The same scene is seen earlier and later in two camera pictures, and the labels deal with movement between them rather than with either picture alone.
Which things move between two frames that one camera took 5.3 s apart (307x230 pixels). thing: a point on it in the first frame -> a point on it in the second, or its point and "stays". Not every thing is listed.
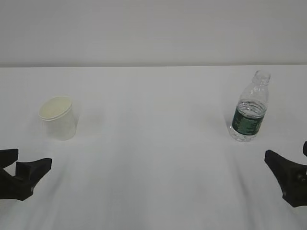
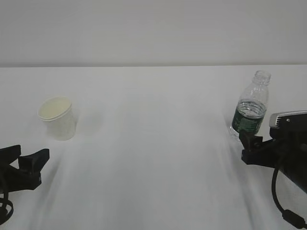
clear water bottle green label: x=249 y=114 stays
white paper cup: x=58 y=113 stays
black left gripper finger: x=7 y=157 -> x=12 y=178
